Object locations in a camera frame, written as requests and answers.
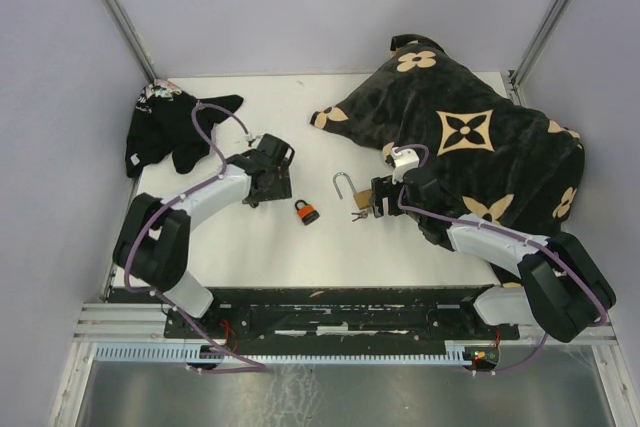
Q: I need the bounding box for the black base frame bar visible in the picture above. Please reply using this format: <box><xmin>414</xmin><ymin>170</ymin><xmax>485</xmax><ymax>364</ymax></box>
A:
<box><xmin>109</xmin><ymin>286</ymin><xmax>521</xmax><ymax>348</ymax></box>

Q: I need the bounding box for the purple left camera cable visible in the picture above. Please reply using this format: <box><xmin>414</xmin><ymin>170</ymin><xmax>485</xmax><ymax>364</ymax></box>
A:
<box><xmin>123</xmin><ymin>101</ymin><xmax>269</xmax><ymax>376</ymax></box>

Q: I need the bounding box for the black printed garment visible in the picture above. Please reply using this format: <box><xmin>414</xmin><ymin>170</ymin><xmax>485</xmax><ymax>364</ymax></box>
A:
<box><xmin>124</xmin><ymin>79</ymin><xmax>244</xmax><ymax>179</ymax></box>

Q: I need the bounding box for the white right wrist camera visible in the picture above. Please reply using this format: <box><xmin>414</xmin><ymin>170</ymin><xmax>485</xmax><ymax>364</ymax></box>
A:
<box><xmin>384</xmin><ymin>148</ymin><xmax>420</xmax><ymax>184</ymax></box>

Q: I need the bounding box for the right aluminium frame post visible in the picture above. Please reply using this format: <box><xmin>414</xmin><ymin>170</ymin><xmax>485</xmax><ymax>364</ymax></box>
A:
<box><xmin>508</xmin><ymin>0</ymin><xmax>572</xmax><ymax>105</ymax></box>

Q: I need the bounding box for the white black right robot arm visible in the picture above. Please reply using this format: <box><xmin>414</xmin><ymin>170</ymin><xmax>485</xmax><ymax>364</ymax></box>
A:
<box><xmin>370</xmin><ymin>168</ymin><xmax>617</xmax><ymax>343</ymax></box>

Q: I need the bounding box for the aluminium frame post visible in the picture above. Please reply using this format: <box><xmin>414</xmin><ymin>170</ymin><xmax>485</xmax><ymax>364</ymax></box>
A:
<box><xmin>508</xmin><ymin>0</ymin><xmax>572</xmax><ymax>105</ymax></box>
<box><xmin>101</xmin><ymin>0</ymin><xmax>157</xmax><ymax>82</ymax></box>

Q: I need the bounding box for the white slotted cable duct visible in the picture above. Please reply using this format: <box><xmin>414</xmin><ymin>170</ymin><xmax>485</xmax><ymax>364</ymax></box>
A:
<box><xmin>94</xmin><ymin>340</ymin><xmax>496</xmax><ymax>364</ymax></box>

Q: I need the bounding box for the orange black small padlock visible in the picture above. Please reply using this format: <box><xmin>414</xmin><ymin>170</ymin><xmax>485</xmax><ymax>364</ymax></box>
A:
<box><xmin>294</xmin><ymin>199</ymin><xmax>320</xmax><ymax>226</ymax></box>

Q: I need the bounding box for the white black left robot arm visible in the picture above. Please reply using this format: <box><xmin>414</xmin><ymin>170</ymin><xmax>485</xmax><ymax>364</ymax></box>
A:
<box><xmin>112</xmin><ymin>134</ymin><xmax>295</xmax><ymax>337</ymax></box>

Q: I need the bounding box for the brass padlock silver shackle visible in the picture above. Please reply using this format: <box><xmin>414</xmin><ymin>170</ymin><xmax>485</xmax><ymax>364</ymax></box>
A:
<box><xmin>332</xmin><ymin>172</ymin><xmax>372</xmax><ymax>210</ymax></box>

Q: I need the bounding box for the black beige patterned blanket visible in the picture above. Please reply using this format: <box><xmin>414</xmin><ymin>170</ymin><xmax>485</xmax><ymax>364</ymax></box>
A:
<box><xmin>310</xmin><ymin>34</ymin><xmax>585</xmax><ymax>237</ymax></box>

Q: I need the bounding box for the left aluminium frame post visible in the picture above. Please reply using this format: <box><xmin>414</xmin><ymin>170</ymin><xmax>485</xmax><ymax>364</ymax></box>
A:
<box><xmin>101</xmin><ymin>0</ymin><xmax>157</xmax><ymax>82</ymax></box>

